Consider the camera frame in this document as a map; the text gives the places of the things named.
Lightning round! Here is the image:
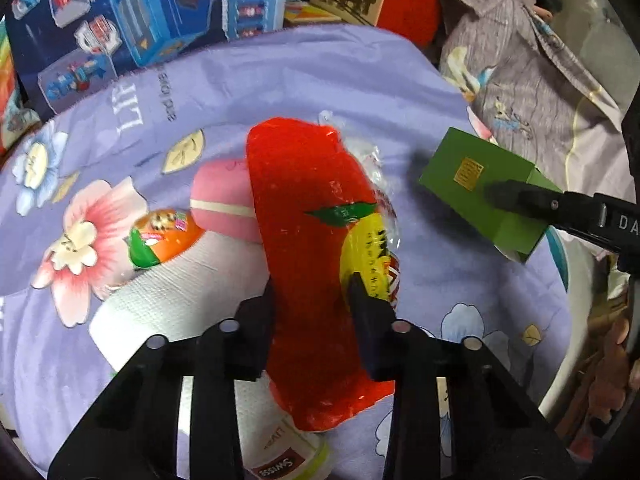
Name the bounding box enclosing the grey cartoon print garment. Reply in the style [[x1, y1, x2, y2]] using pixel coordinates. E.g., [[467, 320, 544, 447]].
[[439, 0, 634, 200]]

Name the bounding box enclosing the orange green snack wrapper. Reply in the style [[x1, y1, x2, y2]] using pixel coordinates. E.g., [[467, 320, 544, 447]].
[[128, 209, 204, 269]]

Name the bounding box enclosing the red yellow snack bag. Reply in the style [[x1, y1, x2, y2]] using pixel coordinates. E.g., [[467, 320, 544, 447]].
[[246, 117, 394, 432]]

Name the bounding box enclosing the teal plastic trash bin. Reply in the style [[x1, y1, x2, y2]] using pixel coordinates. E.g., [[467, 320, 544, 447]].
[[546, 226, 570, 290]]

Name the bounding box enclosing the white green supplement bottle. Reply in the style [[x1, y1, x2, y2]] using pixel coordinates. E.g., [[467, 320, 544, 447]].
[[88, 233, 332, 480]]

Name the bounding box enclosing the pink paper cup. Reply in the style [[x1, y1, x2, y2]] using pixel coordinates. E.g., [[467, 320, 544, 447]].
[[190, 159, 262, 244]]

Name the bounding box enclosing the colourful toy box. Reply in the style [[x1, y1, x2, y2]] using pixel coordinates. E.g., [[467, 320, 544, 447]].
[[0, 20, 40, 156]]

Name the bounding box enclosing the clear plastic wrapper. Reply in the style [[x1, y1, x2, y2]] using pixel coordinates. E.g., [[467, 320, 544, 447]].
[[318, 110, 401, 249]]

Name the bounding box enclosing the green white cookie box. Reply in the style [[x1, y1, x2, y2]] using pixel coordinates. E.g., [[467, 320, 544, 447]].
[[420, 128, 559, 261]]

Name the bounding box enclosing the blue toy box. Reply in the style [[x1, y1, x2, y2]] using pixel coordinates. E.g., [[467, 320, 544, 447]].
[[2, 0, 285, 119]]

